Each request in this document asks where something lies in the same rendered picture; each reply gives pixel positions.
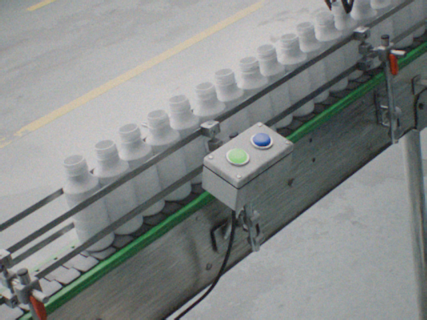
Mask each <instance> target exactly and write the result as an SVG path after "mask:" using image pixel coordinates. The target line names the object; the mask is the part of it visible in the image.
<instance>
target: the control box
mask: <svg viewBox="0 0 427 320"><path fill-rule="evenodd" d="M258 133H265V134H267V135H269V137H270V139H271V141H270V144H269V145H268V146H266V147H260V146H257V145H256V144H255V143H254V142H253V137H254V135H255V134H258ZM293 146H294V144H293V143H292V142H291V141H289V140H287V139H286V138H284V137H282V136H281V135H279V134H277V133H276V132H275V131H274V130H272V129H270V128H269V127H267V126H265V125H264V124H262V123H256V124H255V125H254V126H252V127H250V128H249V129H247V130H246V131H244V132H243V133H242V134H240V135H238V136H237V137H236V138H234V139H232V140H230V141H228V142H227V143H226V144H224V146H222V147H220V148H219V149H217V150H215V151H214V152H212V153H210V154H209V155H207V156H205V157H204V161H203V177H202V188H203V189H205V190H206V191H208V192H210V193H211V194H212V195H214V196H215V198H217V199H219V200H220V201H222V202H223V203H225V204H226V205H227V206H229V207H230V208H232V213H231V215H230V217H229V219H228V221H226V223H224V224H223V225H222V226H221V227H218V228H217V229H216V230H215V231H213V236H214V239H215V243H216V249H217V252H218V254H220V253H222V252H223V251H225V250H226V249H228V250H227V252H226V256H225V259H224V263H223V265H222V268H221V269H220V271H219V272H218V275H217V277H216V279H215V280H214V282H213V283H212V284H211V287H210V288H209V289H208V290H207V291H206V292H205V293H204V294H203V295H202V296H201V297H200V298H199V299H198V300H197V301H196V302H195V303H192V304H191V305H190V306H189V307H188V308H187V309H185V310H184V312H183V313H180V314H179V315H178V316H177V317H176V318H174V319H173V320H179V319H180V318H181V317H183V316H184V315H186V314H187V313H188V312H190V310H191V309H192V308H194V307H195V306H196V305H198V304H199V303H200V302H201V301H203V300H204V299H205V297H206V296H208V295H209V294H210V293H211V291H212V290H213V289H214V287H215V286H216V284H217V282H218V281H219V279H220V278H221V277H222V275H223V272H224V269H225V268H226V265H227V262H228V258H229V256H230V251H231V248H232V245H233V244H234V243H235V242H236V241H237V238H236V231H235V230H236V221H237V219H238V217H239V215H240V213H241V211H242V208H243V206H244V205H245V204H246V203H248V202H249V201H251V200H252V199H253V198H255V197H256V196H257V195H259V194H260V193H261V192H263V191H265V190H266V189H267V188H268V187H271V186H272V185H273V184H274V183H275V182H276V181H278V180H279V179H281V178H282V177H284V176H286V175H287V174H288V173H289V170H290V163H291V158H292V150H293ZM234 149H241V150H243V151H245V152H246V153H247V160H246V161H244V162H243V163H234V162H232V161H230V160H229V159H228V155H229V152H230V151H231V150H234Z"/></svg>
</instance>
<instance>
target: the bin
mask: <svg viewBox="0 0 427 320"><path fill-rule="evenodd" d="M422 87H427V79H421V75H418V76H417V77H415V78H414V79H413V88H414V95H416V94H417V93H419V92H420V91H421V90H422ZM422 168H423V169H424V177H425V176H427V160H425V159H423V160H422Z"/></svg>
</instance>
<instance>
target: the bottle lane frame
mask: <svg viewBox="0 0 427 320"><path fill-rule="evenodd" d="M421 43H422V42H421ZM397 64H398V74H397V75H393V81H394V96H395V104H396V107H399V109H401V111H402V115H401V116H400V126H401V127H402V128H403V130H404V133H403V135H402V136H400V137H399V138H398V139H400V138H402V137H403V136H405V135H406V134H407V133H408V132H409V131H410V130H413V128H415V127H416V126H417V122H416V106H415V103H416V100H417V97H418V94H419V93H421V92H422V91H424V90H425V89H427V87H422V90H421V91H420V92H419V93H417V94H416V95H414V88H413V79H414V78H415V77H417V76H418V75H421V79H427V41H425V42H423V43H422V44H421V45H419V46H417V47H416V48H415V49H412V51H411V52H409V53H407V55H406V57H401V58H400V59H398V60H397ZM381 70H382V72H380V73H379V74H377V75H375V76H371V79H369V80H368V81H366V82H364V83H363V84H360V86H359V87H358V88H357V89H355V90H353V91H349V93H348V94H347V95H346V96H345V97H344V98H341V99H338V101H337V102H335V103H334V104H333V105H330V106H326V107H327V109H326V110H324V111H323V112H321V113H319V114H315V117H313V118H312V119H311V120H310V121H308V122H306V123H305V122H302V123H303V125H302V126H301V127H299V128H297V129H295V130H290V131H291V133H290V134H289V135H288V136H286V137H284V138H286V139H287V140H289V141H291V142H292V143H293V144H294V146H293V150H292V158H291V163H290V170H289V173H288V174H287V175H286V176H284V177H282V178H281V179H279V180H278V181H276V182H275V183H274V184H273V185H272V186H271V187H268V188H267V189H266V190H265V191H263V192H261V193H260V194H259V195H257V196H256V197H255V198H253V199H252V200H251V202H252V208H253V210H254V211H257V212H259V213H260V216H261V221H260V227H261V230H262V232H263V233H264V237H265V240H264V241H263V242H262V243H260V246H261V245H263V244H264V243H265V242H266V241H268V240H269V239H271V238H272V237H274V236H275V235H276V233H278V232H279V231H281V230H282V229H284V228H285V227H287V226H288V225H289V224H290V223H291V222H292V221H293V220H294V219H297V218H298V217H299V216H300V215H302V214H303V213H304V212H306V211H307V210H309V208H310V207H312V206H313V205H315V204H316V203H317V202H318V201H320V200H322V199H323V198H324V197H325V196H326V195H327V194H328V193H330V192H331V191H333V190H334V189H335V188H337V187H338V186H340V185H341V184H342V183H343V182H344V181H346V180H347V179H348V178H350V177H351V176H352V175H353V174H355V173H357V172H358V171H359V170H360V169H361V168H363V166H365V165H366V164H369V162H371V161H372V160H373V159H375V157H376V156H378V155H379V154H381V153H382V152H384V151H385V150H386V149H387V148H389V147H391V146H392V144H393V143H392V140H391V138H390V137H389V136H388V130H389V129H388V128H385V127H382V126H381V124H377V117H376V112H377V110H380V107H379V105H376V104H375V98H374V93H375V92H376V91H378V90H380V91H381V98H382V102H381V104H382V105H383V106H385V107H387V106H388V104H387V97H386V83H385V76H384V69H381ZM195 195H196V199H194V200H192V201H190V202H189V203H188V204H186V205H181V204H179V205H180V206H181V208H180V209H178V211H176V212H175V213H173V214H172V215H164V216H165V219H164V220H163V221H161V222H159V224H158V225H156V226H153V227H152V226H149V225H148V227H149V230H148V231H146V232H145V233H143V234H142V235H141V236H140V237H132V238H133V241H132V242H131V243H129V244H127V245H126V246H125V247H123V249H117V247H114V249H115V250H116V253H114V254H113V255H112V256H110V257H108V258H107V259H105V260H104V261H101V260H100V259H97V260H98V261H99V265H97V266H96V267H94V268H92V269H91V270H89V271H88V272H87V273H83V272H82V271H79V273H80V274H81V277H79V278H78V279H76V280H75V281H74V282H72V283H70V284H69V285H63V284H62V283H60V285H61V286H63V289H62V290H60V291H58V292H57V293H56V294H54V295H53V296H52V297H51V298H50V300H49V302H48V303H44V306H45V310H46V313H47V318H46V320H166V319H167V318H168V317H170V316H172V315H173V314H174V313H175V312H176V311H177V310H178V309H180V308H181V307H183V306H184V305H185V304H187V303H188V302H189V301H191V300H192V299H193V298H194V297H195V296H197V295H198V294H200V293H201V292H202V291H203V290H204V289H206V288H208V287H209V286H210V285H211V284H212V283H213V282H214V280H215V279H216V277H217V275H218V272H219V271H220V269H221V268H222V265H223V263H224V259H225V256H226V252H227V250H228V249H226V250H225V251H223V252H222V253H220V254H218V252H217V249H216V243H215V239H214V233H213V231H215V230H216V229H217V228H218V227H221V226H222V225H223V224H224V223H226V221H228V219H229V217H230V215H231V213H232V208H230V207H229V206H227V205H226V204H225V203H223V202H222V201H220V200H219V199H217V198H215V196H214V195H212V194H211V193H210V192H208V191H205V192H203V193H202V194H201V195H198V194H195ZM235 231H236V238H237V241H236V242H235V243H234V244H233V245H232V248H231V251H230V256H229V258H228V262H227V265H226V268H225V269H224V272H223V275H225V274H226V272H228V271H229V270H230V269H231V268H233V267H235V266H236V265H237V264H238V263H240V262H241V261H242V260H243V259H244V258H246V257H247V256H248V255H250V254H251V253H253V251H252V247H251V245H250V244H249V243H248V240H247V238H248V236H249V233H248V232H246V231H243V230H242V228H241V226H240V227H238V224H237V221H236V230H235ZM130 237H131V236H130ZM223 275H222V276H223Z"/></svg>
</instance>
